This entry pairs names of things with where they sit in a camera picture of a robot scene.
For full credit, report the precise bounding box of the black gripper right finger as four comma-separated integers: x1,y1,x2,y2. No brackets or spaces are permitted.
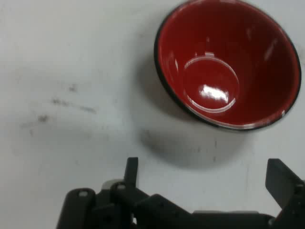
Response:
264,158,305,229

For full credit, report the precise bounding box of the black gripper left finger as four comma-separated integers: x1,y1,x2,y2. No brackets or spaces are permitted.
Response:
56,156,191,229

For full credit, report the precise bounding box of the red bowl with black rim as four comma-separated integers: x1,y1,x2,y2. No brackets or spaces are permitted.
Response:
153,0,303,132

